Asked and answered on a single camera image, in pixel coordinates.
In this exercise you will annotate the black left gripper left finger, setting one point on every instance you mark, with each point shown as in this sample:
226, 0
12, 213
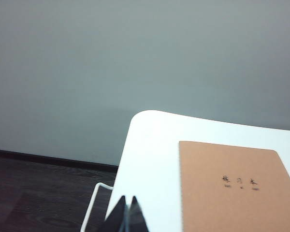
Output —
116, 217

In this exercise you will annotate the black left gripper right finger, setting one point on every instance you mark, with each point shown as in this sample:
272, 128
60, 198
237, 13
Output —
138, 217

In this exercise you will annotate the brown kraft notebook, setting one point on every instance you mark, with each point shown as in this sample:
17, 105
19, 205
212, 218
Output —
232, 191

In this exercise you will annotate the black baseboard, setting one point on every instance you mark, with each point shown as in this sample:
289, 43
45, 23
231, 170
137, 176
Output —
50, 158

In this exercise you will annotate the white metal table leg frame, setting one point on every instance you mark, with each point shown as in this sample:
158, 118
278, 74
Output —
91, 205

